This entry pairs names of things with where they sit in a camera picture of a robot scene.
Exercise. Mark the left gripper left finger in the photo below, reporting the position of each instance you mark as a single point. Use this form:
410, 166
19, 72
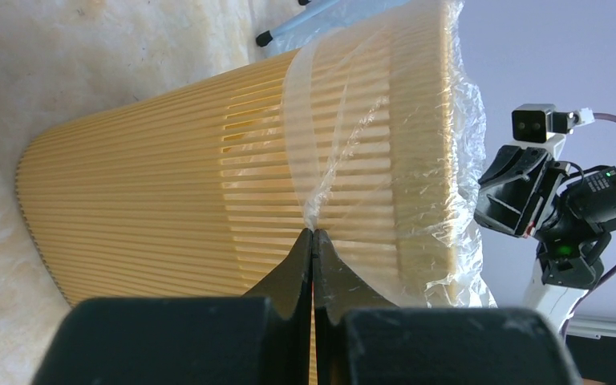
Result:
261, 337

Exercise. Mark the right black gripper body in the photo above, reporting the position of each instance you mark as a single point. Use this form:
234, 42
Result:
517, 188

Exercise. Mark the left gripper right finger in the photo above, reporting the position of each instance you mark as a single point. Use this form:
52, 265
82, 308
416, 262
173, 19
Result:
362, 338

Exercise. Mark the clear plastic trash bag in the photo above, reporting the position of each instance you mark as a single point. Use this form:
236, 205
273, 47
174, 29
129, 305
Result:
384, 136

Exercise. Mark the yellow plastic trash bin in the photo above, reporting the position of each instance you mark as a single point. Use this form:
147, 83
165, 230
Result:
185, 195

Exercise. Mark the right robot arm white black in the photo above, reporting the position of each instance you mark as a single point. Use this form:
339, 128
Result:
570, 212

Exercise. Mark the light blue tripod stand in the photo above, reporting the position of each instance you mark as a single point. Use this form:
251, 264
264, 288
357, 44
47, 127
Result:
312, 8

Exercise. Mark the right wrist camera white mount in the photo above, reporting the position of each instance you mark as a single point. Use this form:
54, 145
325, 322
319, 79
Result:
541, 125

